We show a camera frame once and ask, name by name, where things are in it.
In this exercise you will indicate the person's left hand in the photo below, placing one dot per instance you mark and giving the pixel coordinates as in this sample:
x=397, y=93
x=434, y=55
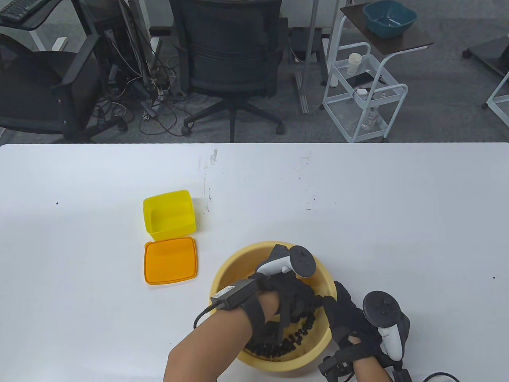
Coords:
x=298, y=298

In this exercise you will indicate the person's right hand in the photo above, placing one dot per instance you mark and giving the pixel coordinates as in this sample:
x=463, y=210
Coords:
x=346, y=318

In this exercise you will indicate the pile of dark coffee beans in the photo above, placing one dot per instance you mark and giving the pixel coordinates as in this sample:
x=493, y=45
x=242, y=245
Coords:
x=278, y=352

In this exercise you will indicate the yellow plastic basin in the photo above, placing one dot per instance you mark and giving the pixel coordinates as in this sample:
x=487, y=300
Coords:
x=234, y=270

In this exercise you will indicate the orange plastic lid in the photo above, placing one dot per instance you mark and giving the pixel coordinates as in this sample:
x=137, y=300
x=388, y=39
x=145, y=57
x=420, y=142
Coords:
x=169, y=258

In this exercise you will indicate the yellow plastic container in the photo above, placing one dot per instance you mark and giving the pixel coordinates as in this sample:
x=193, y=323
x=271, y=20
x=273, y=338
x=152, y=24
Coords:
x=171, y=223

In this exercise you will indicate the person's left forearm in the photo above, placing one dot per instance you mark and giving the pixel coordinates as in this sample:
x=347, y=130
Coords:
x=214, y=350

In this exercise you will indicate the person's right forearm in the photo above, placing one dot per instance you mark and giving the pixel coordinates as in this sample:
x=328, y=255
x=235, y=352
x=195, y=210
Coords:
x=370, y=370

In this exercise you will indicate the grey white hand controller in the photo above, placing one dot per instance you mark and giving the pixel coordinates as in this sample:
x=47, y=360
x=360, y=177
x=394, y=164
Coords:
x=381, y=308
x=304, y=262

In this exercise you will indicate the teal plastic basin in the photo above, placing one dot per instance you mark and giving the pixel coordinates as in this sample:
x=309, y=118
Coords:
x=391, y=28

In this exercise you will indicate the clear plastic bottle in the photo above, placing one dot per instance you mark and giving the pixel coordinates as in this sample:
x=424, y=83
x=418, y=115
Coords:
x=370, y=117

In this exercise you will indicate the white rolling cart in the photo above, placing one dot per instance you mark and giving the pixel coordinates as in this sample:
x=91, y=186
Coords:
x=360, y=101

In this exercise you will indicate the white charger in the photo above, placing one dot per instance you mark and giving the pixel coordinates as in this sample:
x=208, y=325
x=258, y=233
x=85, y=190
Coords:
x=362, y=92

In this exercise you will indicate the small white bottle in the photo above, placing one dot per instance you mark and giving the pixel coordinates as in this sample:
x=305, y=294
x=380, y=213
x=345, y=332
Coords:
x=334, y=81

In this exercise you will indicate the white paper cup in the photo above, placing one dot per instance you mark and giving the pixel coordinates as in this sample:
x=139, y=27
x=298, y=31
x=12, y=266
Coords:
x=354, y=63

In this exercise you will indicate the black box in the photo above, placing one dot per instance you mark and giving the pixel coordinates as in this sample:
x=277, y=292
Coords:
x=320, y=45

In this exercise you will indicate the silver metal stand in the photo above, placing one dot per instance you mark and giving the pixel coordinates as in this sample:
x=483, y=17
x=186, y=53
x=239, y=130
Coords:
x=312, y=39

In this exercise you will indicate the black mesh office chair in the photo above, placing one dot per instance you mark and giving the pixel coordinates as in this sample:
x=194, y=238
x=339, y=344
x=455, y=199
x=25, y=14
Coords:
x=230, y=47

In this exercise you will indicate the white utility cart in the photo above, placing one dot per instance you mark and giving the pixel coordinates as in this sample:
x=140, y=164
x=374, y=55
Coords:
x=397, y=43

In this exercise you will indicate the dark wheeled platform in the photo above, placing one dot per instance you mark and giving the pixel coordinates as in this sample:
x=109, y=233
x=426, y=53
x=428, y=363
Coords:
x=491, y=53

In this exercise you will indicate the black armrest office chair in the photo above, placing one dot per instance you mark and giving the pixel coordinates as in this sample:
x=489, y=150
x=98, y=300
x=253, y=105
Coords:
x=39, y=87

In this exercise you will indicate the black computer tower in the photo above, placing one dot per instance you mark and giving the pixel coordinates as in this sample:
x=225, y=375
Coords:
x=99, y=24

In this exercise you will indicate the grey keyboard tray desk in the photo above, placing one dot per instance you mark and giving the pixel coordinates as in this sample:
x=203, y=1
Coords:
x=37, y=20

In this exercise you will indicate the black keyboard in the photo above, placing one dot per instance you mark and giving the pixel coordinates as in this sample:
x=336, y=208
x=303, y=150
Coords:
x=16, y=10

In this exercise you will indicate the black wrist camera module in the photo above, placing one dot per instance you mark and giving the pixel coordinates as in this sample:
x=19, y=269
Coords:
x=232, y=294
x=403, y=374

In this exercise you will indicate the white metal frame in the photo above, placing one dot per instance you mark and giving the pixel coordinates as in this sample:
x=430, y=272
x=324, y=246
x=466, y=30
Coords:
x=497, y=93

